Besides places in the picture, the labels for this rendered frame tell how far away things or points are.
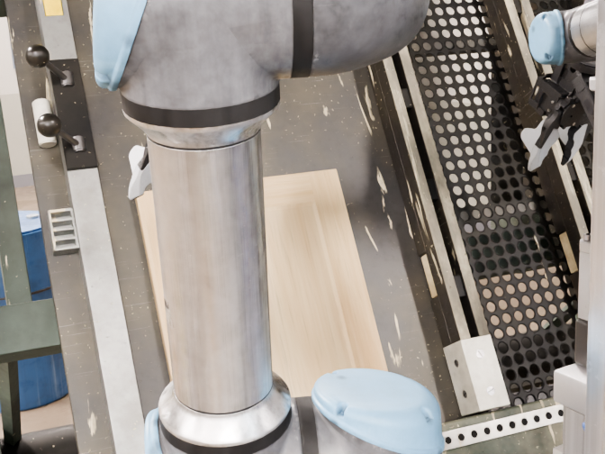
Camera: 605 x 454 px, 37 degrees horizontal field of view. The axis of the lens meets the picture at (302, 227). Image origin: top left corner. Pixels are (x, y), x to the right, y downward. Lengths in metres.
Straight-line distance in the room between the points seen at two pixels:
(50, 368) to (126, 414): 2.60
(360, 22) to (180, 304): 0.26
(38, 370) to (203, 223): 3.37
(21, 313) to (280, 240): 0.45
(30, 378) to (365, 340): 2.58
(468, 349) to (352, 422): 0.84
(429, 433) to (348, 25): 0.38
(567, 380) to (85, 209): 0.89
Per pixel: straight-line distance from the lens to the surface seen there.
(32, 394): 4.04
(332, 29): 0.61
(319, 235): 1.62
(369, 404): 0.81
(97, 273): 1.50
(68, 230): 1.53
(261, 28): 0.61
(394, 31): 0.65
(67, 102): 1.59
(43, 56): 1.51
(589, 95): 1.54
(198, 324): 0.72
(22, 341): 1.54
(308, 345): 1.57
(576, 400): 0.91
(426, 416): 0.82
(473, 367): 1.61
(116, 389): 1.46
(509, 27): 1.94
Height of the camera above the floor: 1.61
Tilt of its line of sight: 14 degrees down
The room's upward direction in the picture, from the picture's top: 3 degrees counter-clockwise
